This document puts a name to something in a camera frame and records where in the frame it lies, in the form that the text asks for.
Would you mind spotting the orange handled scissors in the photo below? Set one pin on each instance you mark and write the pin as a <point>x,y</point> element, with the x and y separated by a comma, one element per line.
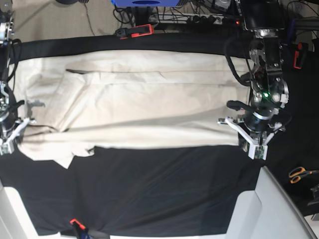
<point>299,173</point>

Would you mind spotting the red black clamp right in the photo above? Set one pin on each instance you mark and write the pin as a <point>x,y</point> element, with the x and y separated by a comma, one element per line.
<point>300,55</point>

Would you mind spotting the red black clamp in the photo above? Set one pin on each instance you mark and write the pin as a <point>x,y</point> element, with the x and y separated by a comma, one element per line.
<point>137,31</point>
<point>82,232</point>
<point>300,55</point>

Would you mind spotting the white T-shirt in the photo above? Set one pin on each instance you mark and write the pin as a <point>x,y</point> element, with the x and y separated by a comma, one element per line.
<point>124,99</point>

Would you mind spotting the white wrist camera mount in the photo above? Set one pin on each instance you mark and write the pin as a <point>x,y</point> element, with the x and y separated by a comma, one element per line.
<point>257,132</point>
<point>7,144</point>

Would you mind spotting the white frame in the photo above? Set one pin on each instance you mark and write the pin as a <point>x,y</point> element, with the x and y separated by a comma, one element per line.
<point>15,222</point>
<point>267,212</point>

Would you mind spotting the red black clamp bottom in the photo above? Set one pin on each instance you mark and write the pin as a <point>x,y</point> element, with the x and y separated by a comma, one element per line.
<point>82,232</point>

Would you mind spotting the white frame right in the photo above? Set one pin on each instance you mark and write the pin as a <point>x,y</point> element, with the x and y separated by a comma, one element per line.
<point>267,212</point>

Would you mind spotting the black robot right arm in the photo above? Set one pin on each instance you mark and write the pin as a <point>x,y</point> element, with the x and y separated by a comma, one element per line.
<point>10,51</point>

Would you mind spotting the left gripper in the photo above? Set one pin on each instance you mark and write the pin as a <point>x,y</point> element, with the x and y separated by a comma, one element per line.
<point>269,91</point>

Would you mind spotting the black device right edge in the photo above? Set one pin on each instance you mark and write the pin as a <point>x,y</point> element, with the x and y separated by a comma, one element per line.
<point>315,193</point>

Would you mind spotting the blue box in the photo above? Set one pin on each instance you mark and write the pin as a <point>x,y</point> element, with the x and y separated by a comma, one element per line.
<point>145,3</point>

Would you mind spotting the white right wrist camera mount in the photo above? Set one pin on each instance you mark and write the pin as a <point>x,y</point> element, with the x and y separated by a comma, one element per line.
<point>7,144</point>

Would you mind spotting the white frame left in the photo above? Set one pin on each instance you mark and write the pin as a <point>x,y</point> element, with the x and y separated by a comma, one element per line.
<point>15,222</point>

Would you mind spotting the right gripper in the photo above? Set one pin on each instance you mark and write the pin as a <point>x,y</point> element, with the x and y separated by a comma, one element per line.
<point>9,119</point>

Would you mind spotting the red black clamp top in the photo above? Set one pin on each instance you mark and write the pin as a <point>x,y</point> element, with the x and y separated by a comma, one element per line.
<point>137,31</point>

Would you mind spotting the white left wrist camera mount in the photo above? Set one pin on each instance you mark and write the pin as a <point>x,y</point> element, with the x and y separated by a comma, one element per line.
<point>257,132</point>

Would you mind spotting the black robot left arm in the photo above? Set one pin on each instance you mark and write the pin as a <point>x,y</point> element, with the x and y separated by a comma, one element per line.
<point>258,15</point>

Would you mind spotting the white power strip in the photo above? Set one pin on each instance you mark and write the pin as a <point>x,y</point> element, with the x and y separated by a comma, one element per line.
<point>178,18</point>

